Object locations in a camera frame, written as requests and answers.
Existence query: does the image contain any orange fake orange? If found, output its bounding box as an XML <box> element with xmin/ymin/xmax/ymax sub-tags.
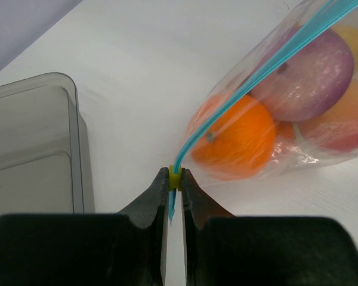
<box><xmin>190</xmin><ymin>95</ymin><xmax>276</xmax><ymax>181</ymax></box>

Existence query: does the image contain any clear zip top bag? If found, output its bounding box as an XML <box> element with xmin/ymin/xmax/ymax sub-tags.
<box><xmin>166</xmin><ymin>0</ymin><xmax>358</xmax><ymax>223</ymax></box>

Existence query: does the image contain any yellow fake lemon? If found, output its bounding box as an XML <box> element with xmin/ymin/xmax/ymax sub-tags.
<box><xmin>332</xmin><ymin>24</ymin><xmax>358</xmax><ymax>73</ymax></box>

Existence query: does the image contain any smoky clear plastic bin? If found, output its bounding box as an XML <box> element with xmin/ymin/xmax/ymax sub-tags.
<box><xmin>0</xmin><ymin>73</ymin><xmax>95</xmax><ymax>216</ymax></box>

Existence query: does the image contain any purple fake onion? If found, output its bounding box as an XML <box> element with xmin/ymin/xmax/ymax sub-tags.
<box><xmin>250</xmin><ymin>29</ymin><xmax>354</xmax><ymax>122</ymax></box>

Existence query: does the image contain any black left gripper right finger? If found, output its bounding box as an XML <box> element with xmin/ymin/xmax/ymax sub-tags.
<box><xmin>181</xmin><ymin>169</ymin><xmax>358</xmax><ymax>285</ymax></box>

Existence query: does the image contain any yellow zipper slider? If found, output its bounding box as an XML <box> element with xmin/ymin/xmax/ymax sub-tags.
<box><xmin>169</xmin><ymin>165</ymin><xmax>182</xmax><ymax>191</ymax></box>

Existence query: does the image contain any fake peach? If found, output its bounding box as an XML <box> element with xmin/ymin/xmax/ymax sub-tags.
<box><xmin>298</xmin><ymin>79</ymin><xmax>358</xmax><ymax>153</ymax></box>

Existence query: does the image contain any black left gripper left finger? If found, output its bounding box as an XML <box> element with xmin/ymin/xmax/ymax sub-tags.
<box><xmin>0</xmin><ymin>167</ymin><xmax>169</xmax><ymax>285</ymax></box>

